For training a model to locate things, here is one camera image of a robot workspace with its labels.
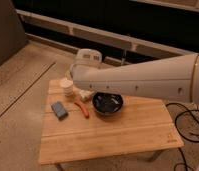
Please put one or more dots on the grey cabinet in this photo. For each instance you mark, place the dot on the grey cabinet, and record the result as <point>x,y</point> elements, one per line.
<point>12,34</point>

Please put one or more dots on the wooden table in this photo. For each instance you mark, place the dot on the wooden table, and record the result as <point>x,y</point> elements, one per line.
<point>141,125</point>

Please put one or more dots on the white ceramic cup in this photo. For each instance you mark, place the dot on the white ceramic cup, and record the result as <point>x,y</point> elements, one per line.
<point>67,86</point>

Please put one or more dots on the orange carrot toy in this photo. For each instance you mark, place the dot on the orange carrot toy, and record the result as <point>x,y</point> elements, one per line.
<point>83,108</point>

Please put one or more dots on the blue-grey sponge block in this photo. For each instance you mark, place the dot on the blue-grey sponge block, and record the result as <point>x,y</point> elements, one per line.
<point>59,110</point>

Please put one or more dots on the black bowl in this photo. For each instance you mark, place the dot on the black bowl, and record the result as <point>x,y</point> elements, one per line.
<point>107,104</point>

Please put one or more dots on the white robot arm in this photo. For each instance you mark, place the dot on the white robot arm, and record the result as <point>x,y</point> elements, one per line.
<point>174,79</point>

